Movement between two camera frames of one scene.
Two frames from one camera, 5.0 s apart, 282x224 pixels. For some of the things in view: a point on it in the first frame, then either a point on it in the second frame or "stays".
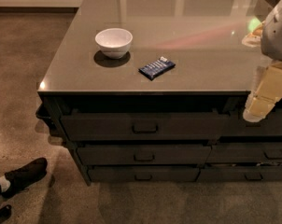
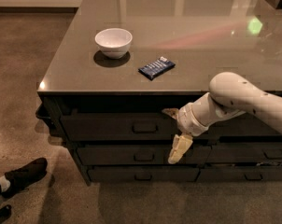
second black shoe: [2, 215] stays
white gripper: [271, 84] -> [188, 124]
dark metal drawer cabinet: [150, 86] stays
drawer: [104, 126] stays
